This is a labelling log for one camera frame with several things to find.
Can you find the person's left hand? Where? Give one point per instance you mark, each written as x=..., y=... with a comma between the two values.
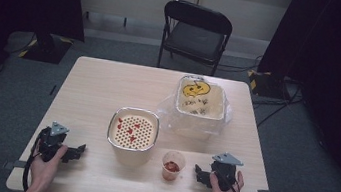
x=43, y=172

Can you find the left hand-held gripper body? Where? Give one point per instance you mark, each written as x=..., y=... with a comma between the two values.
x=51, y=141

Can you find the beige container with yellow print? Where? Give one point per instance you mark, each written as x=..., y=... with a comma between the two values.
x=200, y=102

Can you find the scattered red berries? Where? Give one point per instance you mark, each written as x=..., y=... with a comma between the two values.
x=130, y=130

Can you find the clear plastic cup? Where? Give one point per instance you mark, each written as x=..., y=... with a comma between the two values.
x=171, y=175

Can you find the small black stick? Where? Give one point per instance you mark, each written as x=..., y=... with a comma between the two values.
x=53, y=89

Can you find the beige container with perforated strainer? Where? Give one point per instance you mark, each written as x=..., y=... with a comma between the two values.
x=133, y=131

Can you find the pile of red berries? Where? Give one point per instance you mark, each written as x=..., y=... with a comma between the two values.
x=171, y=167

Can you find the black folding chair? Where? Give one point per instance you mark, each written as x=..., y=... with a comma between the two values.
x=193, y=38

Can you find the black stand base striped tape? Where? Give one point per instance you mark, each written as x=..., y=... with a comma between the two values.
x=267, y=84
x=47, y=48

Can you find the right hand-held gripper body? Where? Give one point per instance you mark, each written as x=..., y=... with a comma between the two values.
x=225, y=171

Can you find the clear plastic bag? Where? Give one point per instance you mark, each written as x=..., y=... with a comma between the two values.
x=169, y=116

